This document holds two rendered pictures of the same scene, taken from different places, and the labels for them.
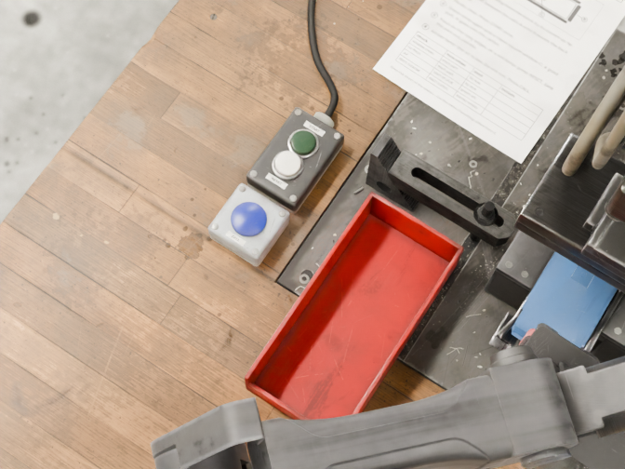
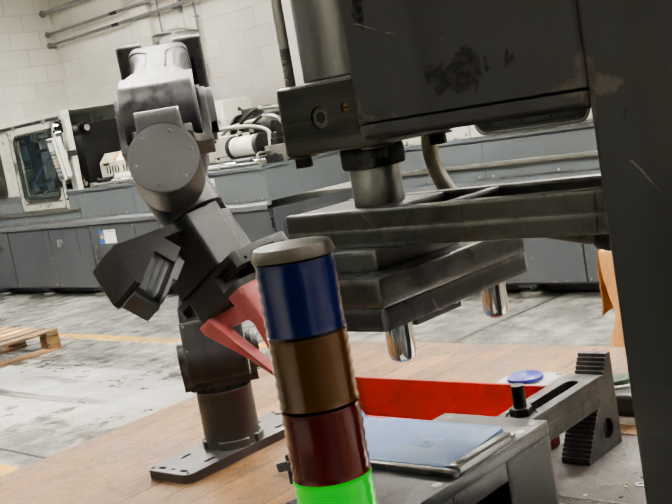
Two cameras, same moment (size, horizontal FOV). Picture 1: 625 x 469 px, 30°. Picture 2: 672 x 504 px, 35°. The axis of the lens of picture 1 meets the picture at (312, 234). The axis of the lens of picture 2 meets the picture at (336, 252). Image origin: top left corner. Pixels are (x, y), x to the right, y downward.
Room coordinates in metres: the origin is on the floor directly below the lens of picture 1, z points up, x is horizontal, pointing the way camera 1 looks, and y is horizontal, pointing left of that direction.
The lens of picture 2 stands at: (0.51, -1.07, 1.25)
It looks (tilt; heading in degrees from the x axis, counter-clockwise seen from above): 7 degrees down; 103
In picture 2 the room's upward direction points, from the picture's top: 10 degrees counter-clockwise
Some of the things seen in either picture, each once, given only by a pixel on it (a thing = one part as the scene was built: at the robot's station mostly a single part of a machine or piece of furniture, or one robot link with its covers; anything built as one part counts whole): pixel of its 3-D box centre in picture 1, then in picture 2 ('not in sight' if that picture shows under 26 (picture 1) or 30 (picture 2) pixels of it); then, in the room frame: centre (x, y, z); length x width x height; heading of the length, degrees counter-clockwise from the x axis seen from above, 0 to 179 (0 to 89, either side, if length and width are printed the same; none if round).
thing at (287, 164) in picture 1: (287, 166); not in sight; (0.51, 0.03, 0.93); 0.03 x 0.03 x 0.02
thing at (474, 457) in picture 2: not in sight; (483, 465); (0.43, -0.32, 0.98); 0.07 x 0.01 x 0.03; 60
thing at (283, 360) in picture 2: not in sight; (313, 366); (0.39, -0.60, 1.14); 0.04 x 0.04 x 0.03
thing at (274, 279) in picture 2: not in sight; (300, 293); (0.39, -0.60, 1.17); 0.04 x 0.04 x 0.03
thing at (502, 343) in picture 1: (515, 320); not in sight; (0.33, -0.22, 0.98); 0.07 x 0.02 x 0.01; 150
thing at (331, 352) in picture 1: (354, 318); (417, 426); (0.34, -0.05, 0.93); 0.25 x 0.12 x 0.06; 150
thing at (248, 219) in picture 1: (248, 221); (525, 381); (0.44, 0.07, 0.93); 0.04 x 0.04 x 0.02
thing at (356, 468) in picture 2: not in sight; (325, 437); (0.39, -0.60, 1.10); 0.04 x 0.04 x 0.03
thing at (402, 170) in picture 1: (451, 203); (548, 425); (0.47, -0.15, 0.95); 0.15 x 0.03 x 0.10; 60
